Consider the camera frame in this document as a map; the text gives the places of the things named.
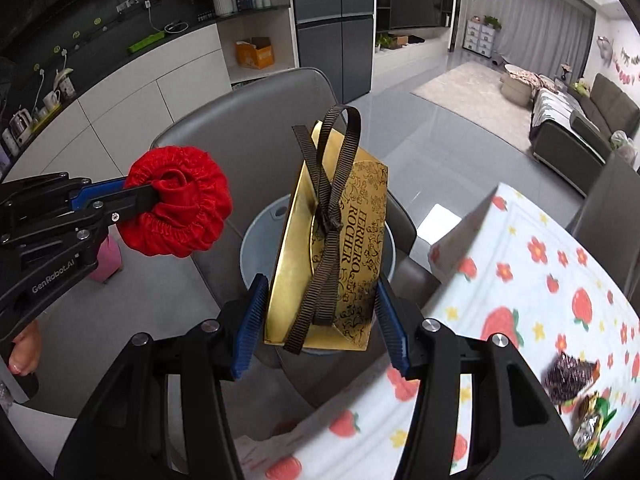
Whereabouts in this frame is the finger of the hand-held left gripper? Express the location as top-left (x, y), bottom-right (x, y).
top-left (0, 171), bottom-right (129, 222)
top-left (0, 184), bottom-right (160, 282)

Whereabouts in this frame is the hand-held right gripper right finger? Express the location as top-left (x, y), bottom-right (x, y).
top-left (375, 277), bottom-right (586, 480)

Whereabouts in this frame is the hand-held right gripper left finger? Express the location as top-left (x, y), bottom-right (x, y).
top-left (55, 274), bottom-right (271, 480)

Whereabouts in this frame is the red ruffled fabric piece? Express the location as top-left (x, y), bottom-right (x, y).
top-left (116, 147), bottom-right (234, 260)

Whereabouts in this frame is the grey round bin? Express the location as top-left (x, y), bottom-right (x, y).
top-left (240, 192), bottom-right (398, 361)

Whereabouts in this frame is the green foil wrapper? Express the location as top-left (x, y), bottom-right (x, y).
top-left (570, 392), bottom-right (619, 461)

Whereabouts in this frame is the person's left hand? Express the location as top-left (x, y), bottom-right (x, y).
top-left (7, 320), bottom-right (42, 376)

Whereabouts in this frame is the pink slipper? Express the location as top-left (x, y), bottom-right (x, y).
top-left (90, 233), bottom-right (124, 286)

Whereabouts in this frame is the white sideboard cabinet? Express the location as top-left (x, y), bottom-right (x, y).
top-left (0, 4), bottom-right (297, 181)

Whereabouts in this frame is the white pitcher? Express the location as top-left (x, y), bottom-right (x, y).
top-left (54, 67), bottom-right (77, 101)

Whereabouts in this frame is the grey leather dining chair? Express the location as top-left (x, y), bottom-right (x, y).
top-left (150, 67), bottom-right (446, 411)
top-left (566, 152), bottom-right (640, 292)

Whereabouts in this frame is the white floral tablecloth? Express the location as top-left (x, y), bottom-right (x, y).
top-left (232, 182), bottom-right (640, 480)

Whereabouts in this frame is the green power strip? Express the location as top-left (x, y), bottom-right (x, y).
top-left (126, 31), bottom-right (166, 54)

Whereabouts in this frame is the orange cardboard box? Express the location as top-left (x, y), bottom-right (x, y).
top-left (236, 37), bottom-right (276, 70)

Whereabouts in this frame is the beige rug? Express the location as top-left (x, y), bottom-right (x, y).
top-left (410, 62), bottom-right (539, 154)

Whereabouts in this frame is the dark grey refrigerator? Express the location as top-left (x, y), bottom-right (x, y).
top-left (290, 0), bottom-right (376, 104)

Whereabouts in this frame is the beige round pouf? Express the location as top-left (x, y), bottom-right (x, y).
top-left (501, 64), bottom-right (544, 107)

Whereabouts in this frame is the white low television cabinet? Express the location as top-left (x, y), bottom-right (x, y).
top-left (372, 35), bottom-right (452, 79)

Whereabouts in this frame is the striped sofa blanket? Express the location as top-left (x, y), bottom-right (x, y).
top-left (532, 87), bottom-right (584, 129)

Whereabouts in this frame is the white plastic bag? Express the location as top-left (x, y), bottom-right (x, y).
top-left (608, 130), bottom-right (639, 157)

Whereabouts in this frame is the white drawer unit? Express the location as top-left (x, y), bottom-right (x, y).
top-left (465, 20), bottom-right (496, 54)

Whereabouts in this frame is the grey sofa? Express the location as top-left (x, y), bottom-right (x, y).
top-left (529, 72), bottom-right (640, 199)

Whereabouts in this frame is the grey curtain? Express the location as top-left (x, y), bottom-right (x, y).
top-left (472, 0), bottom-right (597, 77)

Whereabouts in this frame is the pink wall banner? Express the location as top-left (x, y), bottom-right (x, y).
top-left (607, 47), bottom-right (640, 85)

